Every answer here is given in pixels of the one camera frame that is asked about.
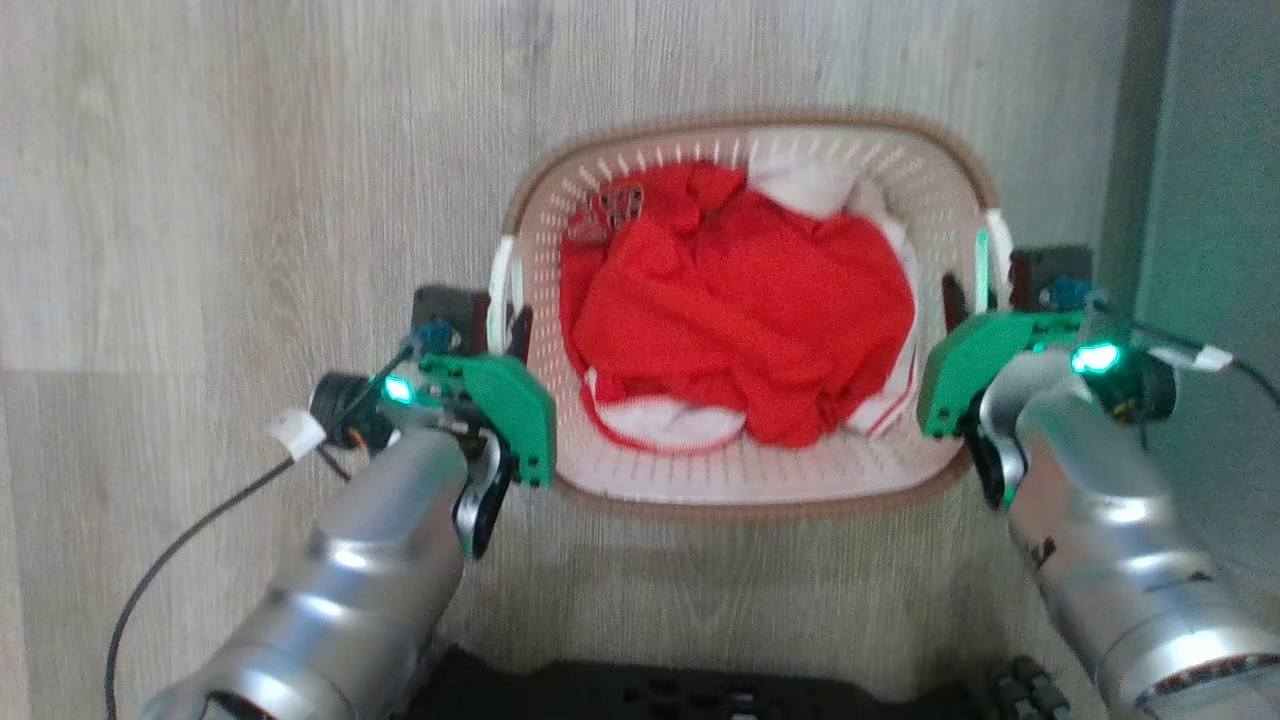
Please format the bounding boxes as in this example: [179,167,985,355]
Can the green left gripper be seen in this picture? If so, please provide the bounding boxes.
[418,303,557,490]

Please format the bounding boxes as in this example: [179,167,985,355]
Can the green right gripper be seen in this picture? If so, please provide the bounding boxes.
[916,274,1087,439]

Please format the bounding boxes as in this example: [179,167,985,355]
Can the white laundry basket brown rim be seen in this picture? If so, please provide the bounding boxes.
[487,110,1014,522]

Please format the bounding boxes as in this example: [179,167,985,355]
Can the dark patterned cloth item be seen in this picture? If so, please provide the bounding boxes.
[568,184,647,247]

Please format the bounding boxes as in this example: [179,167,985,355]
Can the grey cabinet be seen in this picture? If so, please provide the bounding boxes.
[1093,0,1280,601]

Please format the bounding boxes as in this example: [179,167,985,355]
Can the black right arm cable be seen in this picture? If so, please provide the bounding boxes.
[1098,300,1280,409]

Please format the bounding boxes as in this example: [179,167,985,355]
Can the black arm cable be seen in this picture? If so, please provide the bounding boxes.
[104,408,331,720]
[1098,300,1280,409]

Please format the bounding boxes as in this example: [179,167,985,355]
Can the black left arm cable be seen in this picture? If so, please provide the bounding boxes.
[104,408,331,720]

